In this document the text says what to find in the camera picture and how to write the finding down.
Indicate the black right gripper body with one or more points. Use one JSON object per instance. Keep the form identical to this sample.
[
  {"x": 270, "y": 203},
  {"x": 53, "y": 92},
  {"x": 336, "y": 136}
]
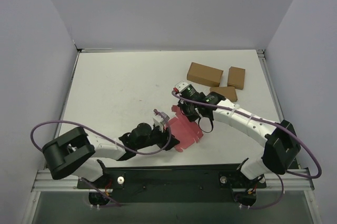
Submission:
[{"x": 189, "y": 110}]

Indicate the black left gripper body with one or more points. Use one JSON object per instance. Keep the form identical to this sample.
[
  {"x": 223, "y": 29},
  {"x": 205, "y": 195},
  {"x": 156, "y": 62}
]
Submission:
[{"x": 163, "y": 138}]

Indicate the pink cardboard box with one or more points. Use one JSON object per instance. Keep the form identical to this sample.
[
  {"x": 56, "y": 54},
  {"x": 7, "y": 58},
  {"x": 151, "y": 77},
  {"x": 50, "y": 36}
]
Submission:
[{"x": 183, "y": 130}]

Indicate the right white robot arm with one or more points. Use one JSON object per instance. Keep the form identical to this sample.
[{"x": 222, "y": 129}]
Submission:
[{"x": 277, "y": 139}]

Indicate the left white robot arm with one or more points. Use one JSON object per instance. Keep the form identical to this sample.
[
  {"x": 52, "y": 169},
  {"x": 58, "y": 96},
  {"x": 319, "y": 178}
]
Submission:
[{"x": 76, "y": 153}]

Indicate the large brown cardboard box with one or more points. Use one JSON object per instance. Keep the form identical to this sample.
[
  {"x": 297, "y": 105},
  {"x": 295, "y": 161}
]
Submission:
[{"x": 204, "y": 75}]

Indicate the brown cardboard box front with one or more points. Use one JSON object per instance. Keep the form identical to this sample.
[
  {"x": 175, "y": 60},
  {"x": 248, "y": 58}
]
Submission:
[{"x": 228, "y": 92}]

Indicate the small brown box right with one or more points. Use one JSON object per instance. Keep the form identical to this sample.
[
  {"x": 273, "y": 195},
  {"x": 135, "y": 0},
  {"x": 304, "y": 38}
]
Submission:
[{"x": 236, "y": 77}]

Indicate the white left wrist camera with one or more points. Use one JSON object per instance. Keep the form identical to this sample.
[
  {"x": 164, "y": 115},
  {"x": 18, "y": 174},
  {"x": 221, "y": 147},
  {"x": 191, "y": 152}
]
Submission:
[{"x": 160, "y": 119}]

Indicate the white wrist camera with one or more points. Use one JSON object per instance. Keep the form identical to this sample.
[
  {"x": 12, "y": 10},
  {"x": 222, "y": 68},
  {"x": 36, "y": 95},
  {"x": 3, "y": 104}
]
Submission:
[
  {"x": 160, "y": 119},
  {"x": 182, "y": 88}
]

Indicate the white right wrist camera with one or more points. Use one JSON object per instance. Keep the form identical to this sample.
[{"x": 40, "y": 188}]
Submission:
[{"x": 182, "y": 88}]

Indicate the aluminium frame rail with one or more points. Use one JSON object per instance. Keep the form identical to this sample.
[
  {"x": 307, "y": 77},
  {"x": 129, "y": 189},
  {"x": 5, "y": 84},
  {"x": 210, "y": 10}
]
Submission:
[{"x": 44, "y": 183}]

